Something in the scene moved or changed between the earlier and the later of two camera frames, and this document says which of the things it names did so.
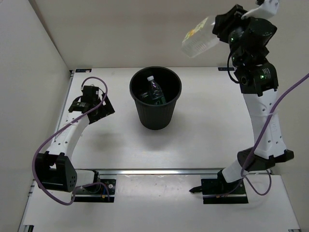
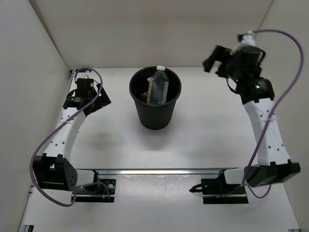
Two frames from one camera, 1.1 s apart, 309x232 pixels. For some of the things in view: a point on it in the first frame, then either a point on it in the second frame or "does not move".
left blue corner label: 83,70 does not move
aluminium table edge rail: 157,171 does not move
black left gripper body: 103,110 -> 100,102
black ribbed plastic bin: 152,116 does not move
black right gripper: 225,23 -> 221,54
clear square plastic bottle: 201,38 -> 158,86
